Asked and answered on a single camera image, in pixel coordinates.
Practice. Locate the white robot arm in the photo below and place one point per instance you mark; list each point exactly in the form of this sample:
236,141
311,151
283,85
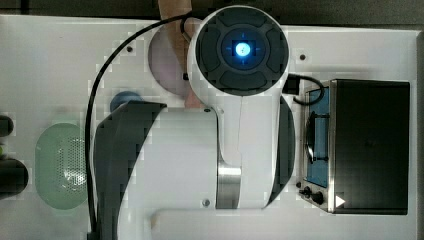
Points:
237,152

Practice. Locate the green perforated strainer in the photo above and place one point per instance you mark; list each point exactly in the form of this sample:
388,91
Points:
60,172

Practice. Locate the lavender round plate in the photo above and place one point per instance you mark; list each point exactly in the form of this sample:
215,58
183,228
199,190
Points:
164,64

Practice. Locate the large black pot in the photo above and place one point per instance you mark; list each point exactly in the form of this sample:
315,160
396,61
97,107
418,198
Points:
13,178

